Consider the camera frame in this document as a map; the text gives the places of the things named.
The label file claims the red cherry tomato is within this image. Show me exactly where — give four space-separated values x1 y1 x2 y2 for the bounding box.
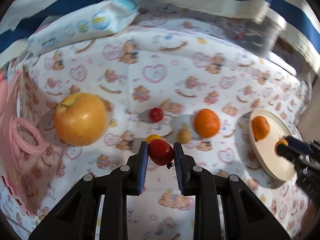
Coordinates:
148 139 174 169

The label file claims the small tan round fruit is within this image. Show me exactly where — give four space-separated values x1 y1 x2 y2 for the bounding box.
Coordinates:
176 129 192 144

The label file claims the small yellow orange fruit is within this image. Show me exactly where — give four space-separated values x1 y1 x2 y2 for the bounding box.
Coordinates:
145 134 163 144

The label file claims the large orange mandarin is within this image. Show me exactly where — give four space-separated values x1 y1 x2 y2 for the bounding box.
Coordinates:
194 108 220 138

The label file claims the cream round plate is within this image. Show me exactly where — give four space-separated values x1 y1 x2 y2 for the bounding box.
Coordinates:
249 108 296 181

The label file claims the small red cherry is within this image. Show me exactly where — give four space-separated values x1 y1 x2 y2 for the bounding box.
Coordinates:
148 107 174 124

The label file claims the yellow apple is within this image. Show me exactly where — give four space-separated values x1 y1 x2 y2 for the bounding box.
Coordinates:
54 92 107 146

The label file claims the teddy bear print cloth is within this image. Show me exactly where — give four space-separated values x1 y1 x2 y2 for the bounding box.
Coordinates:
1 0 312 239

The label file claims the clear plastic container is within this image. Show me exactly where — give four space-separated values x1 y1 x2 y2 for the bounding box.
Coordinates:
251 8 287 58

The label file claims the pink plastic bag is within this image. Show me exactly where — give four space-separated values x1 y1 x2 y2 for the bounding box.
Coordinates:
1 72 48 217

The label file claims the white wet wipes pack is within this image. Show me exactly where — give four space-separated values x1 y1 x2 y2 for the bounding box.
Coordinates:
28 0 138 55

